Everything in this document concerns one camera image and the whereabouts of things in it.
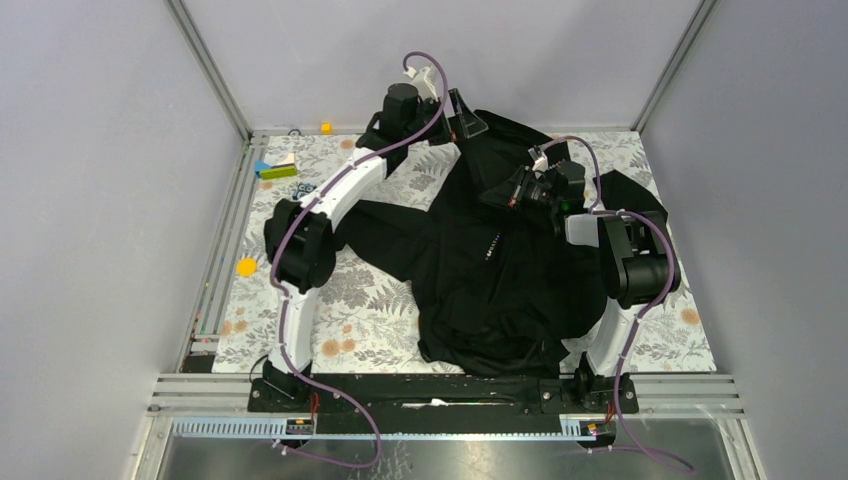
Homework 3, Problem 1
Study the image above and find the black zip-up jacket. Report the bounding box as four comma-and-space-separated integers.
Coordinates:
336, 111, 667, 377

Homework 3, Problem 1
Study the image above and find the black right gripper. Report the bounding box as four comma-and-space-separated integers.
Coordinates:
478, 166, 560, 216

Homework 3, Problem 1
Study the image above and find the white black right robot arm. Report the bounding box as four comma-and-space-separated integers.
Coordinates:
480, 160, 680, 415

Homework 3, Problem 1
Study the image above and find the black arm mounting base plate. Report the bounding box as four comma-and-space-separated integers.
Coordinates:
247, 374, 611, 436

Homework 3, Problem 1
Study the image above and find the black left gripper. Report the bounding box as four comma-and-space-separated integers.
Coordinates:
402, 88, 485, 146

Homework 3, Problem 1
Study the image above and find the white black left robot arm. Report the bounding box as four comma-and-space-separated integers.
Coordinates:
251, 83, 489, 411

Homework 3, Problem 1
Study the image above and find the green purple toy block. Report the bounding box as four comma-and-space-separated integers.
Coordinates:
254, 153, 298, 180

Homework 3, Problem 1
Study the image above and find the aluminium corner frame post left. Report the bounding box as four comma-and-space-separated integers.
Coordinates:
164, 0, 252, 142

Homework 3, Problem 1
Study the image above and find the aluminium corner frame post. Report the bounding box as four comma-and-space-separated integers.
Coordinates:
630, 0, 720, 134
164, 0, 252, 142

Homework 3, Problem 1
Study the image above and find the aluminium corner frame post right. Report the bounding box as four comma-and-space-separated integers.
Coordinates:
630, 0, 720, 134

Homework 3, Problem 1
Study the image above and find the aluminium front rail frame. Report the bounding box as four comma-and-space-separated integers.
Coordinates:
131, 374, 764, 479

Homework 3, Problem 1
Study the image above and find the yellow round disc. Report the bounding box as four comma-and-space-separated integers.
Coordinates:
236, 258, 258, 277

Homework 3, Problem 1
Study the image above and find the small black blue toy car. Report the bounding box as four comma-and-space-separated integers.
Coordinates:
292, 182, 316, 200

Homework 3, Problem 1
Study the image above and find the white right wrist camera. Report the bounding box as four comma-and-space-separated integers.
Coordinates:
528, 146, 549, 175

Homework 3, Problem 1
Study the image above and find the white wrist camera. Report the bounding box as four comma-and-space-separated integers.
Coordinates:
405, 66, 440, 101
528, 146, 549, 175

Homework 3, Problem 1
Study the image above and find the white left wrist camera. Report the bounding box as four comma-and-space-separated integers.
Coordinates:
405, 66, 440, 101

